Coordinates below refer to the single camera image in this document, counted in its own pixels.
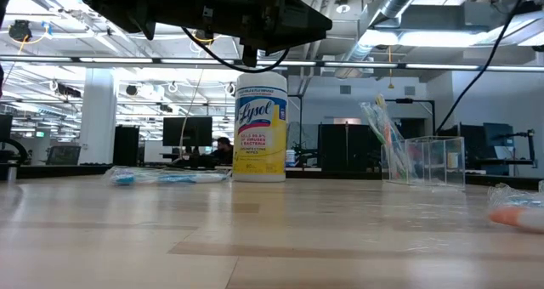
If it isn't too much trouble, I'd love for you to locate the black ceiling device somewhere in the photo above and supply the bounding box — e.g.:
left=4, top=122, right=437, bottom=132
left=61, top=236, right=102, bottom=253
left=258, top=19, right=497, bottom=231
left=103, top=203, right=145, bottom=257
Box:
left=8, top=19, right=33, bottom=43

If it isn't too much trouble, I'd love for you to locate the Lysol wipes canister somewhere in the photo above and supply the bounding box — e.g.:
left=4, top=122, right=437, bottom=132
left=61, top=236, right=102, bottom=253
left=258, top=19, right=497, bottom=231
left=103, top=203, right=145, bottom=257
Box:
left=232, top=71, right=289, bottom=183

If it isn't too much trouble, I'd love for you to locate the silver ceiling duct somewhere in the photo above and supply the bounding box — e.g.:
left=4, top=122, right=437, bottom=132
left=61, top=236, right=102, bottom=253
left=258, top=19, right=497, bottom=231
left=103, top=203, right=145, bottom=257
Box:
left=339, top=0, right=430, bottom=76

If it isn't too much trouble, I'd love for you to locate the green toothbrush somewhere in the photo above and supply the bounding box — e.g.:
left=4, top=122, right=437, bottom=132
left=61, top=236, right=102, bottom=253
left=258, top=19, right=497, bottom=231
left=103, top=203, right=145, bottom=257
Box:
left=359, top=103, right=407, bottom=180

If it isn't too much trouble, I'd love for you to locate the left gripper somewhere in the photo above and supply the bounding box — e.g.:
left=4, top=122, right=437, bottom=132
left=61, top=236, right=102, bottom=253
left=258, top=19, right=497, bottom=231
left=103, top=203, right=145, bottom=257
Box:
left=146, top=0, right=332, bottom=67

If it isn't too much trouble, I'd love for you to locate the black crossbar with light strips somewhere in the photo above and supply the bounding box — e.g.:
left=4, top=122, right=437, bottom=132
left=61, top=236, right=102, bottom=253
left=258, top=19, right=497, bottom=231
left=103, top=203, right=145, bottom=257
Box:
left=0, top=54, right=544, bottom=72

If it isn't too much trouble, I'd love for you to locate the wide black cabinet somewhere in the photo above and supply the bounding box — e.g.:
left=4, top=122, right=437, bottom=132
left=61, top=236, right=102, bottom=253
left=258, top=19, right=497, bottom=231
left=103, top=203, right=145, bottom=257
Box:
left=317, top=122, right=383, bottom=173

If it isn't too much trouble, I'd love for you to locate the tall black cabinet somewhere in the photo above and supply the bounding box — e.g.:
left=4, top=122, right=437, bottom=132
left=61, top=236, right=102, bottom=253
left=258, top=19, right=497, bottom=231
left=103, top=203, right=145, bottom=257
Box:
left=112, top=125, right=140, bottom=167

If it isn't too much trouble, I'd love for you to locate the blue toothbrush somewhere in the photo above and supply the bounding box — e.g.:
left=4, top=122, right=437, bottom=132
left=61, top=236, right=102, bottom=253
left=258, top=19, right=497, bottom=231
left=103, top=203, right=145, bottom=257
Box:
left=103, top=165, right=233, bottom=186

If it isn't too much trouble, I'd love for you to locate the white building column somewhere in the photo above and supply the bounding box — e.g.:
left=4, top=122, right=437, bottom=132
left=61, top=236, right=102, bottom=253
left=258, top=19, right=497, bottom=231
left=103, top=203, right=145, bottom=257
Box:
left=78, top=67, right=119, bottom=166

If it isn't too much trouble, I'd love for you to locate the orange toothbrush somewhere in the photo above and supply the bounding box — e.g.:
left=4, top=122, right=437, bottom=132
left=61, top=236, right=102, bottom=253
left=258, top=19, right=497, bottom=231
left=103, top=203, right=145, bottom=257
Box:
left=487, top=180, right=544, bottom=234
left=372, top=93, right=405, bottom=180

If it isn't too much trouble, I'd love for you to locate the person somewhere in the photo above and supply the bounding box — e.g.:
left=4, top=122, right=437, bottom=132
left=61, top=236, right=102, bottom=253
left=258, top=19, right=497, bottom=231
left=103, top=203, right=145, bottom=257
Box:
left=209, top=136, right=235, bottom=167

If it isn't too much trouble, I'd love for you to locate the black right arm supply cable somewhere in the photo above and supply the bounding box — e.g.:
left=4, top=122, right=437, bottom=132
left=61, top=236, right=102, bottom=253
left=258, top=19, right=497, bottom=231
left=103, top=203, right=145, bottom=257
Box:
left=433, top=0, right=533, bottom=135

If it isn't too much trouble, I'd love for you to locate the black computer monitor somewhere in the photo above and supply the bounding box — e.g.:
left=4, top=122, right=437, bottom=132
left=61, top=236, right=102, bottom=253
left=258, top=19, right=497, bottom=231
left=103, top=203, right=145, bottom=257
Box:
left=162, top=116, right=213, bottom=148

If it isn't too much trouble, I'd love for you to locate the black gantry frame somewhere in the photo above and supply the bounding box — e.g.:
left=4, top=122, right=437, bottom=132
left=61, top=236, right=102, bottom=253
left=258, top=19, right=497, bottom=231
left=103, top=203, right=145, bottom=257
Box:
left=384, top=97, right=437, bottom=133

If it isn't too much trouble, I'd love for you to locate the clear acrylic organizer box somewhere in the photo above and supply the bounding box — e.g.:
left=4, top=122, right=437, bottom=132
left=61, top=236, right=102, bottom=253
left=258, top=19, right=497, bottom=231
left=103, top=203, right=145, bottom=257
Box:
left=380, top=135, right=467, bottom=191

